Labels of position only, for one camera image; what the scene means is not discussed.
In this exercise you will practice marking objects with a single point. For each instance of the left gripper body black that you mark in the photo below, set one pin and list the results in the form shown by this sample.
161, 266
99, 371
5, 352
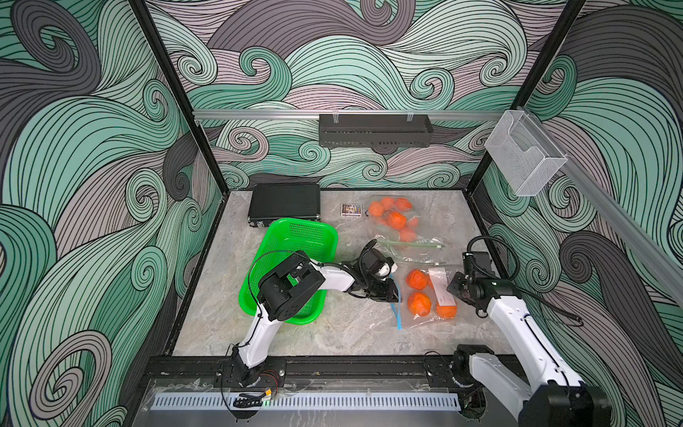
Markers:
378, 291

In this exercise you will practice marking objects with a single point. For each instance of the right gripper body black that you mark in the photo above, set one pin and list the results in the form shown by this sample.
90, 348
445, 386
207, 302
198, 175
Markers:
457, 285

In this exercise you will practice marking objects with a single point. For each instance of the blue-zip bag of oranges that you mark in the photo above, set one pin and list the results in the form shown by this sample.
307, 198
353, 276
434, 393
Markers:
423, 296

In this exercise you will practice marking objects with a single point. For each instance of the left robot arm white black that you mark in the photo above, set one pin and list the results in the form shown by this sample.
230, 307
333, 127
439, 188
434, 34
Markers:
288, 287

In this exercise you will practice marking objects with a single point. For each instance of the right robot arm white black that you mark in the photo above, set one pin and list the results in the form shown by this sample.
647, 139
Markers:
550, 393

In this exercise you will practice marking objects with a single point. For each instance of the green-zip bag of oranges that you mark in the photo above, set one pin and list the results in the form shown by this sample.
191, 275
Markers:
397, 224

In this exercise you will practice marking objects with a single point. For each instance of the small card box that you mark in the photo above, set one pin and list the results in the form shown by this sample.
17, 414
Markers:
351, 210

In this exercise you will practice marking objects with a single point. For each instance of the black hard case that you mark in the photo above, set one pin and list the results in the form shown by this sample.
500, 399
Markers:
271, 202

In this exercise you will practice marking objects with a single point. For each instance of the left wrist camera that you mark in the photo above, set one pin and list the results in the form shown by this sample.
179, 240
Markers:
384, 268

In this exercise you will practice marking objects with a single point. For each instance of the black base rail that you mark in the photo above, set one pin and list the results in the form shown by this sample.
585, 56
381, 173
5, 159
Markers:
447, 371

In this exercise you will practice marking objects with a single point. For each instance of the clear acrylic wall holder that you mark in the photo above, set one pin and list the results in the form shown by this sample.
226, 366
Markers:
524, 152

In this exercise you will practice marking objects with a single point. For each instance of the black wall tray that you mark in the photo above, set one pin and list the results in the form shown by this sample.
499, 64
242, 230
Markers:
375, 132

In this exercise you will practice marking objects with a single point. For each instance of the aluminium wall rail right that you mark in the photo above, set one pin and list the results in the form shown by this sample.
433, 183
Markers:
595, 177

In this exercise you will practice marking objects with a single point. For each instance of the aluminium wall rail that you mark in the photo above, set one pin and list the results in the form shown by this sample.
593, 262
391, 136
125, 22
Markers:
274, 114
595, 177

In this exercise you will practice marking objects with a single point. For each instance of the white slotted cable duct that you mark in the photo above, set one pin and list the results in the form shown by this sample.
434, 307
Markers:
317, 400

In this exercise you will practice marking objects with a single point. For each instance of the aluminium wall rail back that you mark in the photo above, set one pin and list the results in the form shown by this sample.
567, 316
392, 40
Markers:
274, 114

